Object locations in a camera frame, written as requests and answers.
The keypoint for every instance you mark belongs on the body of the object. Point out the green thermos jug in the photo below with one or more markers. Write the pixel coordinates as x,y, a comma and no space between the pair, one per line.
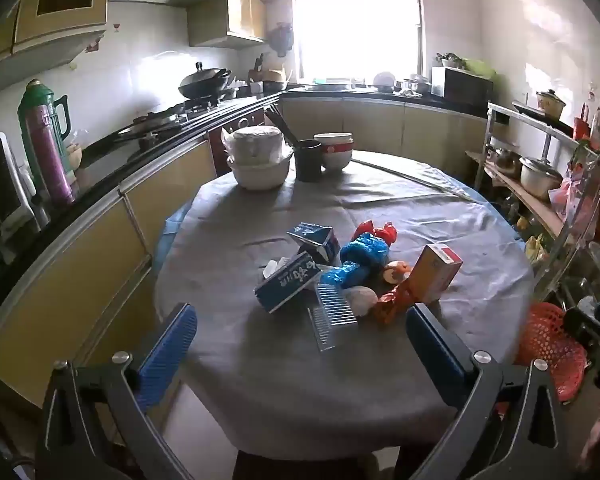
35,110

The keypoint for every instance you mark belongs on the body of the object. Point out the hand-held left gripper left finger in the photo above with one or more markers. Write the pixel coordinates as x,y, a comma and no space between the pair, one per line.
167,355

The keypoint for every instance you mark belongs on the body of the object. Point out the red plastic wrapper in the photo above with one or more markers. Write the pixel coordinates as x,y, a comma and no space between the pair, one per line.
387,232

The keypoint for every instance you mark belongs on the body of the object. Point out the blue plastic bag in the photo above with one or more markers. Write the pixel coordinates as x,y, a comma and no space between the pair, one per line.
362,255

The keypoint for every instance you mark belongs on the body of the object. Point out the blue tissue box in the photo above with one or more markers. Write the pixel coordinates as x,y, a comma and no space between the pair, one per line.
285,282

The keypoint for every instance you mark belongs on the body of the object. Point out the black cup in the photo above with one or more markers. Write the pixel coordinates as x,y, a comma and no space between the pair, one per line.
307,160

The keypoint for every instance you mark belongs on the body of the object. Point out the red plastic basket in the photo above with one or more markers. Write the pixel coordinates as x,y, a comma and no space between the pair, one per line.
545,340

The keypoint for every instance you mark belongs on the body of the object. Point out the small blue carton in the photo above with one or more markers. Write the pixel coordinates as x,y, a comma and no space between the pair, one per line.
312,240

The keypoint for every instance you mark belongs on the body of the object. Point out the clear plastic comb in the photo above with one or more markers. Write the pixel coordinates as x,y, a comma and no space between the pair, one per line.
332,310

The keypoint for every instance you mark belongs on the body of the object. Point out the small dark pot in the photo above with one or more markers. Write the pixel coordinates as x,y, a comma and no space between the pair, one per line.
507,160

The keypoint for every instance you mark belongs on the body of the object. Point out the white plate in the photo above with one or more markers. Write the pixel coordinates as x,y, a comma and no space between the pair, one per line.
382,81

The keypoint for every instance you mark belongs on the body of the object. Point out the steel cooking pot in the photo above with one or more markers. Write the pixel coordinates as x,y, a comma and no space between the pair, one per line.
537,177

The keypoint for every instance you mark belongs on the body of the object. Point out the pink plastic bag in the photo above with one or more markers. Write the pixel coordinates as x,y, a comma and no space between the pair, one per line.
567,187

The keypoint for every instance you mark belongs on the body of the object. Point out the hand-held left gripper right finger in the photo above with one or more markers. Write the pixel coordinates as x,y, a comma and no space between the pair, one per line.
432,345

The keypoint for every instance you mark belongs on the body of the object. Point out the yellow enamel pot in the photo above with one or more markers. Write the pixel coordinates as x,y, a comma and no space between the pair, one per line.
551,102

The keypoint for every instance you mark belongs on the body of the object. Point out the red banded bowl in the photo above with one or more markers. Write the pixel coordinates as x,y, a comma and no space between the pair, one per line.
336,157

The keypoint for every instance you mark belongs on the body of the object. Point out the metal storage rack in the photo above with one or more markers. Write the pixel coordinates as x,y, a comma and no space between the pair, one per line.
490,135

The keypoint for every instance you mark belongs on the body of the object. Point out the yellow woven basket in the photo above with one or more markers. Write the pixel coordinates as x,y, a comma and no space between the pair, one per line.
275,79

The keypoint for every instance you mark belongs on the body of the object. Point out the dark wall hanging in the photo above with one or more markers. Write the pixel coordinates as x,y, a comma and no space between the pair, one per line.
280,40

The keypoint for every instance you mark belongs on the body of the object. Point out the gas stove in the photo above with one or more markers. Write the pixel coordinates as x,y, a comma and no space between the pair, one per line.
200,106

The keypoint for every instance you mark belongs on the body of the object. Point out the yellow base cabinets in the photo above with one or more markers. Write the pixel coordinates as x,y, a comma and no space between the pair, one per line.
80,270

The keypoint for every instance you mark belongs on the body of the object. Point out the orange cardboard box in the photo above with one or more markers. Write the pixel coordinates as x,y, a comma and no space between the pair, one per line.
432,275

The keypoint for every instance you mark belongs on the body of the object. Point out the plain white bowl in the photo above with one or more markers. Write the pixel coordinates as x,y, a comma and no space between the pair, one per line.
332,137

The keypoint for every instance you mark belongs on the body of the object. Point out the yellow wall cabinet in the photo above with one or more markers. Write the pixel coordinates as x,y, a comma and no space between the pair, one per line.
225,20

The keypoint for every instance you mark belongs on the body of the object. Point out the black tray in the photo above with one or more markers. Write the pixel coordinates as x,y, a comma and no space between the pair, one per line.
540,116

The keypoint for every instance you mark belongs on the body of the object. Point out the white countertop appliance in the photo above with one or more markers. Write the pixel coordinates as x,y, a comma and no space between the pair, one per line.
0,175

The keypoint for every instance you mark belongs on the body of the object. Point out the knife block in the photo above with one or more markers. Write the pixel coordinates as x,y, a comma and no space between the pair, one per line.
257,70

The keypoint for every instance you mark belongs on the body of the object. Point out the microwave oven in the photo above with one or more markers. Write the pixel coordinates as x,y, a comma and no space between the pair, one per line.
462,85

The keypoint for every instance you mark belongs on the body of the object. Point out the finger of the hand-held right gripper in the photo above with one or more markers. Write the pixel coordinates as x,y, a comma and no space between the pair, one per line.
582,322

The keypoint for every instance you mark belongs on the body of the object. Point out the white tissue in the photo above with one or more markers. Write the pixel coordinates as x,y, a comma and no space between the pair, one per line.
360,300

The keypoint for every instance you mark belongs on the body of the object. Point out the yellow glass-door wall cabinets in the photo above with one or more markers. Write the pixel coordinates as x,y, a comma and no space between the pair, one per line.
60,5

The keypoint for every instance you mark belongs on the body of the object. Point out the red bag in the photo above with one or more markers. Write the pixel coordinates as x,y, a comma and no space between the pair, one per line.
582,125

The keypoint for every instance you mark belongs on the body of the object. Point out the purple thermos bottle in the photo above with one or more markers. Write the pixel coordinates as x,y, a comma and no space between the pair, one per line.
52,160

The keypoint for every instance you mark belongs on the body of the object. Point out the large white bowl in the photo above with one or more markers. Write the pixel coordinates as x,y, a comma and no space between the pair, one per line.
257,177

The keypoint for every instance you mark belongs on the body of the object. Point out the orange wrapper with red tie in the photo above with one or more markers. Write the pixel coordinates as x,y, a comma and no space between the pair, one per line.
390,307

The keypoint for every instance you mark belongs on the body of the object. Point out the black kitchen countertop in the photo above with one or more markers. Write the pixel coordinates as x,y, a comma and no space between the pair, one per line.
110,152

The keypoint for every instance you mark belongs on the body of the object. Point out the kitchen window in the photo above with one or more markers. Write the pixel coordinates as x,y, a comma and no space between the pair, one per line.
355,20

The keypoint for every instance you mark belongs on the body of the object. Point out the yellow packet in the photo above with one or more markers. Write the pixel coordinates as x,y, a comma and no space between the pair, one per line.
531,249

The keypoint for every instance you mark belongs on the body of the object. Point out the green plastic bag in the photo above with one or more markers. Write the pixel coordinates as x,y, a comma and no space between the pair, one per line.
480,67

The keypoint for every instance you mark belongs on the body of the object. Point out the potted plant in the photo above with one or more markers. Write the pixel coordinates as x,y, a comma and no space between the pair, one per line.
450,59

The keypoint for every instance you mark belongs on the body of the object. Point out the bagged white bowl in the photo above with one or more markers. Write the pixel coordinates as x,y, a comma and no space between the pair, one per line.
255,142

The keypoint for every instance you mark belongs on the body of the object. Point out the grey tablecloth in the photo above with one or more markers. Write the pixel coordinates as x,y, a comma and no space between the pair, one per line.
280,385

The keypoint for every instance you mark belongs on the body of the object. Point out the black wok with lid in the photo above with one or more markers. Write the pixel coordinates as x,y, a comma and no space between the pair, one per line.
200,85

